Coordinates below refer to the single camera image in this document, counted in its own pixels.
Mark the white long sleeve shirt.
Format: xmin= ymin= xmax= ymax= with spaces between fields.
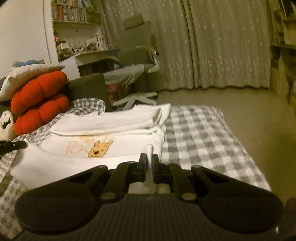
xmin=10 ymin=104 xmax=171 ymax=189

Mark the white plush toy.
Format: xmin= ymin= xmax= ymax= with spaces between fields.
xmin=0 ymin=110 xmax=16 ymax=141

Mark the lower red plush cushion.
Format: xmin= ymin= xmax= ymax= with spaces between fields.
xmin=11 ymin=93 xmax=69 ymax=136

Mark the red plush cushion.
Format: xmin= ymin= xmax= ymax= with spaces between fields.
xmin=11 ymin=71 xmax=68 ymax=115
xmin=11 ymin=93 xmax=69 ymax=136

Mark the grey white checkered bedsheet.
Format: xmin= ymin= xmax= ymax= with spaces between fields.
xmin=1 ymin=98 xmax=270 ymax=238

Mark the upper red plush cushion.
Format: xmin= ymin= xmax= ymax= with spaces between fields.
xmin=11 ymin=71 xmax=68 ymax=115

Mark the white grey pillow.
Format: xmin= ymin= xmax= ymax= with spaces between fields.
xmin=1 ymin=64 xmax=65 ymax=102

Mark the blue plush toy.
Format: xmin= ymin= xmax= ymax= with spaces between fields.
xmin=11 ymin=59 xmax=45 ymax=67

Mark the grey white office chair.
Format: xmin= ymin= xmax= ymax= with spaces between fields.
xmin=100 ymin=12 xmax=162 ymax=112

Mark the white desk with shelves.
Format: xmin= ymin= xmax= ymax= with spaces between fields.
xmin=43 ymin=1 xmax=114 ymax=80

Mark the grey star patterned curtain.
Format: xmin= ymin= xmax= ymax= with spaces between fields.
xmin=96 ymin=1 xmax=271 ymax=91

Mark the wooden shelf unit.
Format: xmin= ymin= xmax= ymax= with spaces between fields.
xmin=267 ymin=1 xmax=295 ymax=103

